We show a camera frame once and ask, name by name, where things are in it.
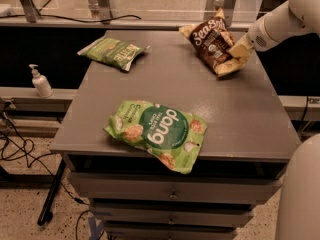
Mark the metal window frame rail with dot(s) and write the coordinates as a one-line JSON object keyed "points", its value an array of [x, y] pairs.
{"points": [[122, 24]]}

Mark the white pump bottle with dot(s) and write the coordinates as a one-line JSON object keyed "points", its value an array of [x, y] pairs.
{"points": [[40, 82]]}

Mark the brown chip bag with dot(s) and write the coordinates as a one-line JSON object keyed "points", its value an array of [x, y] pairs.
{"points": [[211, 40]]}

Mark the black table leg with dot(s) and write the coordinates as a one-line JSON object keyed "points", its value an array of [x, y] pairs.
{"points": [[46, 215]]}

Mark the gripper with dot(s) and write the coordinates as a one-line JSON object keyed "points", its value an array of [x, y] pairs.
{"points": [[257, 37]]}

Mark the grey drawer cabinet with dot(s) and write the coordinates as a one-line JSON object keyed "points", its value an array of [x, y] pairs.
{"points": [[248, 142]]}

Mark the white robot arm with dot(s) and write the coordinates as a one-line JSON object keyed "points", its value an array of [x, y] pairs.
{"points": [[299, 206]]}

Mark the green kettle chip bag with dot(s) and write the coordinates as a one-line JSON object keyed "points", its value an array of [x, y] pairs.
{"points": [[112, 52]]}

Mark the green dang rice chip bag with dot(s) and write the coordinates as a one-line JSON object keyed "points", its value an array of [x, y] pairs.
{"points": [[172, 136]]}

